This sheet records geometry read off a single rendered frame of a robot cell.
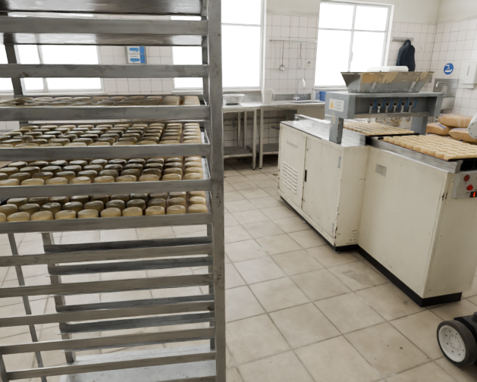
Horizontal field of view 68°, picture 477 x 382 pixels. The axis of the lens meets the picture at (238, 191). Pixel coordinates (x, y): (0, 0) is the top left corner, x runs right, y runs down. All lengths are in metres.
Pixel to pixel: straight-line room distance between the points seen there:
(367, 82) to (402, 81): 0.26
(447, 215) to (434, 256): 0.24
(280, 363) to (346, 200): 1.26
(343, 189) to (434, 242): 0.72
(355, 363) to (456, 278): 0.85
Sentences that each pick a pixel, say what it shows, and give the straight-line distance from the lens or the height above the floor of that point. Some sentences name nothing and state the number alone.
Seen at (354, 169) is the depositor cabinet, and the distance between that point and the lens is 2.58.
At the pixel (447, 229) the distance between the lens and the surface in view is 2.21.
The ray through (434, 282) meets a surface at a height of 0.19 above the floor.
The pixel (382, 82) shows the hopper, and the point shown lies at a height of 1.25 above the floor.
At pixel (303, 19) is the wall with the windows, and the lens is 5.97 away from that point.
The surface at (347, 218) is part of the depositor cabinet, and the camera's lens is 2.69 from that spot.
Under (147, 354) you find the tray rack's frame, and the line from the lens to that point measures 1.74.
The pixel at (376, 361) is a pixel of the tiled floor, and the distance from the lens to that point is 1.99.
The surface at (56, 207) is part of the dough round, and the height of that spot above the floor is 0.97.
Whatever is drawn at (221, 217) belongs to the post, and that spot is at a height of 0.98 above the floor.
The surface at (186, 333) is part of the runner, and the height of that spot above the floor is 0.60.
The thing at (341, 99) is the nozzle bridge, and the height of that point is 1.14.
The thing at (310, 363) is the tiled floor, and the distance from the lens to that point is 1.90.
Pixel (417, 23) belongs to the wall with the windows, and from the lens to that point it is 7.34.
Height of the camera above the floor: 1.32
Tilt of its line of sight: 19 degrees down
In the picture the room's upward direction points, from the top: straight up
